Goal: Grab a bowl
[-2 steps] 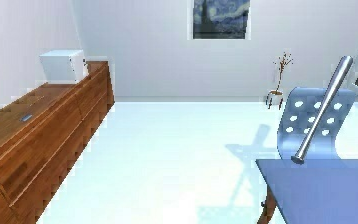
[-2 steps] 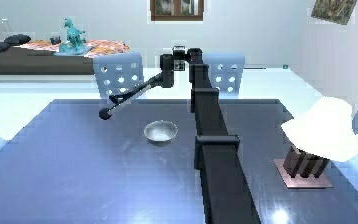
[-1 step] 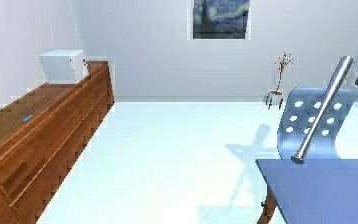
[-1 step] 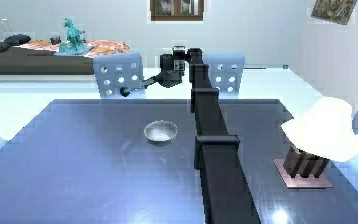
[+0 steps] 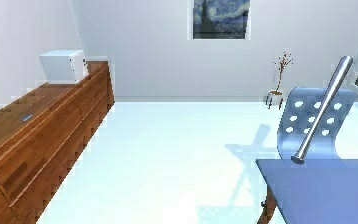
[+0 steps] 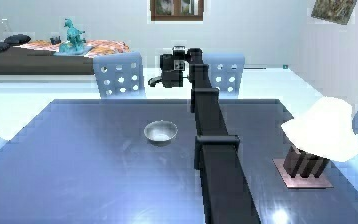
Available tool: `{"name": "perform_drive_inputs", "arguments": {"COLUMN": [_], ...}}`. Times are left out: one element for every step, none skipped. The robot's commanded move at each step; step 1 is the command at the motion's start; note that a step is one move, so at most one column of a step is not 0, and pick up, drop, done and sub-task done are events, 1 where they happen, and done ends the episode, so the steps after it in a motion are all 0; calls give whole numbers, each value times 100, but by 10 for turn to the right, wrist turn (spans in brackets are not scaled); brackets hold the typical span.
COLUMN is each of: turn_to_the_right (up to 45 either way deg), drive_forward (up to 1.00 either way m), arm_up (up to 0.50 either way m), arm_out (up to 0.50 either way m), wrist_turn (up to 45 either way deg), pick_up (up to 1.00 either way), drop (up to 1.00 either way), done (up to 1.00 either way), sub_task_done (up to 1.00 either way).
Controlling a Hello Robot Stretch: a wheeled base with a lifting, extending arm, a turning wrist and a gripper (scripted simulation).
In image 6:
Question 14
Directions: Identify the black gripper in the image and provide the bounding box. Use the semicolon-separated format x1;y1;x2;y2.
148;52;190;89

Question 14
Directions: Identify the teal dinosaur statue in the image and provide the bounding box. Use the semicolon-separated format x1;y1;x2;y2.
53;18;93;57

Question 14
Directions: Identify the silver metal bowl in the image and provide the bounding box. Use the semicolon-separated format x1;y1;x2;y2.
143;119;179;147

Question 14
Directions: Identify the glossy blue dining table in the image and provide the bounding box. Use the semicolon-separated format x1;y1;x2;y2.
0;98;358;224

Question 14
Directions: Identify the framed wall picture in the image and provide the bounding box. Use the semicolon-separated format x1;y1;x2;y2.
310;0;358;26

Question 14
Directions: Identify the dark bed with patterned cover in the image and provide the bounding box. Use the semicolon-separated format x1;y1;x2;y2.
0;34;132;76

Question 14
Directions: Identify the brown framed window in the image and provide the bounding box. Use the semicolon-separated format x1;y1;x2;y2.
149;0;205;22

